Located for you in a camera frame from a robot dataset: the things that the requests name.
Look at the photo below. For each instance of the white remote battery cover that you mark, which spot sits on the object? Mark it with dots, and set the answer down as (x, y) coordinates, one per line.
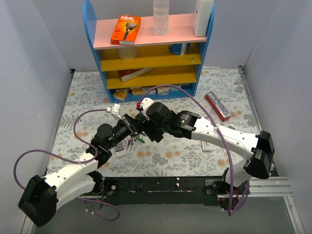
(231, 127)

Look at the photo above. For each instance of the white air conditioner remote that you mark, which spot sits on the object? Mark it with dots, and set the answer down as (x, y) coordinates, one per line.
(202, 114)

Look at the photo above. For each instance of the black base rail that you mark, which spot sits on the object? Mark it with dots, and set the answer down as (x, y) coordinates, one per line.
(205, 190)

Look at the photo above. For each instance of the small white remote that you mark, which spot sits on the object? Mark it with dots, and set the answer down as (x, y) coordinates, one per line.
(206, 147)

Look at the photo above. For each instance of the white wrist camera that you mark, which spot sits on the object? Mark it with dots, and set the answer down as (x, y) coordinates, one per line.
(114, 111)
(144, 105)

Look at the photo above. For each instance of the orange razor box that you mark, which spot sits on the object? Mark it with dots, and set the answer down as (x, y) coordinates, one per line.
(126, 30)

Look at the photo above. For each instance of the pile of coloured batteries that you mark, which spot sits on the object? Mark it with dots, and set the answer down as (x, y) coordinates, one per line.
(133, 139)

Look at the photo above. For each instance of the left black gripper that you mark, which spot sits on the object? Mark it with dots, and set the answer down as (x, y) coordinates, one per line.
(129, 124)

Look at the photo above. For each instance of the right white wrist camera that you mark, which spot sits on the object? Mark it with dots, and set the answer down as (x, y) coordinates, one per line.
(144, 105)

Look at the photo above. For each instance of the pale green small box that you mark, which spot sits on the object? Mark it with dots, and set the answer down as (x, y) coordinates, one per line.
(175, 87)

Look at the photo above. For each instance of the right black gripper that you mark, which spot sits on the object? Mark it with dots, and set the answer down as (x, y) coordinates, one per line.
(154, 133)

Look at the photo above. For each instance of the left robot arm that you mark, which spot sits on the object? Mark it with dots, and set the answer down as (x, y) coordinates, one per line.
(43, 196)

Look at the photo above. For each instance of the red toothpaste box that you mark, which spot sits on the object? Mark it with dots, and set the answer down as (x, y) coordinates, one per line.
(221, 111)

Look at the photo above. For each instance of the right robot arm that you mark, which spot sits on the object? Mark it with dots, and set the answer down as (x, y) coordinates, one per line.
(257, 150)

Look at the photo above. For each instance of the grey white remote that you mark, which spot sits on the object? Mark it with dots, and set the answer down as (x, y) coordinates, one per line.
(120, 150)

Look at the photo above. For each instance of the white orange small box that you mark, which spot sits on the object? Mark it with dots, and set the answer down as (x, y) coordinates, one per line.
(146, 89)

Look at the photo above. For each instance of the blue wooden shelf unit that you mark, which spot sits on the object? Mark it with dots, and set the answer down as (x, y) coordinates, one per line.
(153, 53)

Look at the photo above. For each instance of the blue white tin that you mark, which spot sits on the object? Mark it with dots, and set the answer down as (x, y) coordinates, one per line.
(179, 48)

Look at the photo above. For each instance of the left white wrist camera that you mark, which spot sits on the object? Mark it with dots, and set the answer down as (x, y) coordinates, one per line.
(114, 111)

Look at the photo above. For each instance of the red white book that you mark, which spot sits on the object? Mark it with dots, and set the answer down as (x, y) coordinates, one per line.
(126, 75)

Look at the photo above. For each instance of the white plastic bottle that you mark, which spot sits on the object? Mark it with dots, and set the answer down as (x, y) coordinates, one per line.
(202, 14)

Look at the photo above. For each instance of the yellow soap box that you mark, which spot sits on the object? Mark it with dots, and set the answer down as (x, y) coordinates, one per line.
(120, 95)

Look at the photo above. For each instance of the clear plastic bottle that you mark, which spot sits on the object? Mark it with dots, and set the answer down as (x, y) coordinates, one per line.
(161, 16)

